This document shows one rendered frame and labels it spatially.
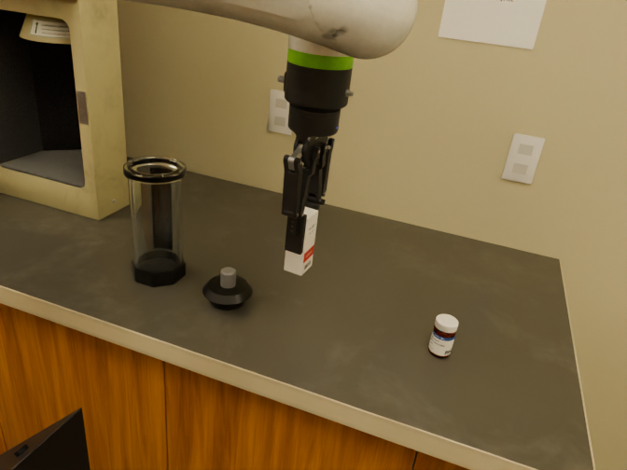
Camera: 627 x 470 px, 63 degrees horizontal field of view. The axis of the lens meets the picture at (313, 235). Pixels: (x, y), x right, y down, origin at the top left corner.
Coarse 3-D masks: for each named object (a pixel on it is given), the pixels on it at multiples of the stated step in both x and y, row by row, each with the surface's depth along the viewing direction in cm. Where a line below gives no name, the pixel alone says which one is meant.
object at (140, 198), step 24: (144, 168) 95; (168, 168) 96; (144, 192) 89; (168, 192) 90; (144, 216) 91; (168, 216) 92; (144, 240) 93; (168, 240) 94; (144, 264) 96; (168, 264) 97
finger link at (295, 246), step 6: (288, 216) 81; (306, 216) 80; (300, 222) 80; (300, 228) 81; (288, 234) 82; (300, 234) 81; (288, 240) 82; (294, 240) 82; (300, 240) 81; (288, 246) 83; (294, 246) 82; (300, 246) 82; (294, 252) 83; (300, 252) 82
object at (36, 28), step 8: (32, 16) 107; (40, 16) 106; (24, 24) 109; (32, 24) 107; (40, 24) 106; (48, 24) 106; (56, 24) 107; (64, 24) 107; (24, 32) 108; (32, 32) 107; (40, 32) 107; (48, 32) 107; (56, 32) 107; (64, 32) 107; (32, 40) 107; (40, 40) 107; (48, 40) 107; (56, 40) 107; (64, 40) 107
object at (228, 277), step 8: (224, 272) 92; (232, 272) 92; (216, 280) 95; (224, 280) 92; (232, 280) 93; (240, 280) 96; (208, 288) 93; (216, 288) 93; (224, 288) 93; (232, 288) 93; (240, 288) 94; (248, 288) 94; (208, 296) 92; (216, 296) 91; (224, 296) 91; (232, 296) 91; (240, 296) 92; (248, 296) 93; (216, 304) 92; (224, 304) 91; (232, 304) 91; (240, 304) 93
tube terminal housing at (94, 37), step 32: (0, 0) 104; (32, 0) 102; (64, 0) 99; (96, 0) 103; (96, 32) 105; (96, 64) 107; (96, 96) 109; (96, 128) 111; (96, 160) 114; (0, 192) 127; (32, 192) 123; (64, 192) 119; (96, 192) 116; (128, 192) 127
